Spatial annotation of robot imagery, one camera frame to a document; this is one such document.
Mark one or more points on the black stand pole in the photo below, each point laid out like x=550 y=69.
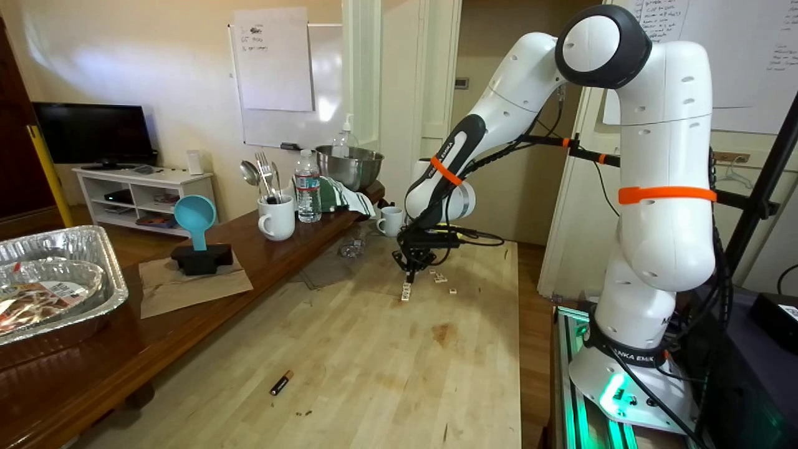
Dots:
x=763 y=179

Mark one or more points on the white tall cabinet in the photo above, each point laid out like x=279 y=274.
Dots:
x=575 y=234

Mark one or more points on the shiny red white packet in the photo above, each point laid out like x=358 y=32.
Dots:
x=40 y=302

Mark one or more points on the aluminium foil tray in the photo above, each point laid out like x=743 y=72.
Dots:
x=75 y=275

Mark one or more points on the green striped white towel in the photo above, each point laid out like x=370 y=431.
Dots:
x=352 y=201

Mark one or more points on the brown wooden side table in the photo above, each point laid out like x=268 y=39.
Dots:
x=82 y=366

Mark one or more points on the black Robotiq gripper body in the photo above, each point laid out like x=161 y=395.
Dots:
x=417 y=245

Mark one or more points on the dark wooden cabinet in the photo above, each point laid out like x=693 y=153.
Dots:
x=15 y=151

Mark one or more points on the clear pump dispenser bottle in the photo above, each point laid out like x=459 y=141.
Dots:
x=342 y=145

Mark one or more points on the clear plastic water bottle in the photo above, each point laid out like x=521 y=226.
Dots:
x=308 y=195

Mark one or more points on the crushed clear plastic bottle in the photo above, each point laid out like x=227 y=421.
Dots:
x=352 y=245

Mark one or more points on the black power brick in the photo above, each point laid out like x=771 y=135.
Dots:
x=776 y=320

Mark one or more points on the stainless steel mixing bowl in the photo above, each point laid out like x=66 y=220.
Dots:
x=358 y=165

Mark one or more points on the metal spoon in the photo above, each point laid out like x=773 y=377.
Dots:
x=272 y=174

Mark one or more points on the white flipchart paper sheet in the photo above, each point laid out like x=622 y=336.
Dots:
x=272 y=63

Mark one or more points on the blue plastic funnel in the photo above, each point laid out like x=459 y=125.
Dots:
x=195 y=219

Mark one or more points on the black controller box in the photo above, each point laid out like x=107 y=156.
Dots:
x=749 y=401

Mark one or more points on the white cup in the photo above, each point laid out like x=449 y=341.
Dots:
x=193 y=164

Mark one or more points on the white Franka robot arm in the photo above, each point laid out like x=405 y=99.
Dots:
x=665 y=125

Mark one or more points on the small white elongated piece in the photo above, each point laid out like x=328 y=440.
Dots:
x=405 y=292

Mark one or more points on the metal ladle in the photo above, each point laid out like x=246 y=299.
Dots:
x=251 y=174

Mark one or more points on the large white mug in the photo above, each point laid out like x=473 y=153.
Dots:
x=274 y=223

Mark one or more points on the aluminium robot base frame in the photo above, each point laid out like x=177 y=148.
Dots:
x=575 y=415

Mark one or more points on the black marker pen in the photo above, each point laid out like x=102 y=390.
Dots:
x=279 y=382

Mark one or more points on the black block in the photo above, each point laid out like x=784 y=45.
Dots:
x=202 y=260

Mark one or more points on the brown cardboard sheet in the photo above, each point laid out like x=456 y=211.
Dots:
x=191 y=291

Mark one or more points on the small white mug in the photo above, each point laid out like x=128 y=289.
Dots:
x=390 y=223

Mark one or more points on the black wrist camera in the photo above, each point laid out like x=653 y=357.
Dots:
x=449 y=239

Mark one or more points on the white shelf unit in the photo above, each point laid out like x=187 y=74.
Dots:
x=146 y=201

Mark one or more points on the white whiteboard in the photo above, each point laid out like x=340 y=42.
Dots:
x=328 y=83

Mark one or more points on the yellow stick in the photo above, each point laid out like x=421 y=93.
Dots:
x=51 y=176

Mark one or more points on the black flat screen monitor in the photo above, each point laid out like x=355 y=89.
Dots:
x=95 y=133

